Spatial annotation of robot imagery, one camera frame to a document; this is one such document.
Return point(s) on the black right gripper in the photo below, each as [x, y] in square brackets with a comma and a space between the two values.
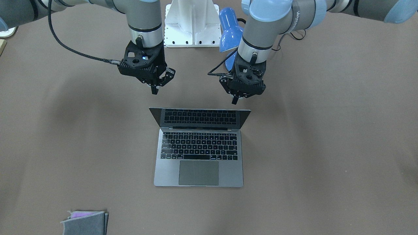
[159, 57]

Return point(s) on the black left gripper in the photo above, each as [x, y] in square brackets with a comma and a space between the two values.
[237, 58]

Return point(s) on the grey laptop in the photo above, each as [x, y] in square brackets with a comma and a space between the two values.
[199, 147]

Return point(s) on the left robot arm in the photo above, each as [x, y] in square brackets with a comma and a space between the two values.
[269, 18]

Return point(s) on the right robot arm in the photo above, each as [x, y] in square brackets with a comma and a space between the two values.
[143, 18]

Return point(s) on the blue desk lamp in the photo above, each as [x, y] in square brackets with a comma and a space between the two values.
[231, 31]

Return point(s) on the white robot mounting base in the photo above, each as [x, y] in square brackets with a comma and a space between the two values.
[192, 23]

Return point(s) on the folded grey cloth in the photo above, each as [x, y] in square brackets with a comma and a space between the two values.
[85, 223]

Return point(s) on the cream plastic tray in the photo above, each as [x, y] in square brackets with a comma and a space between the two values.
[9, 33]

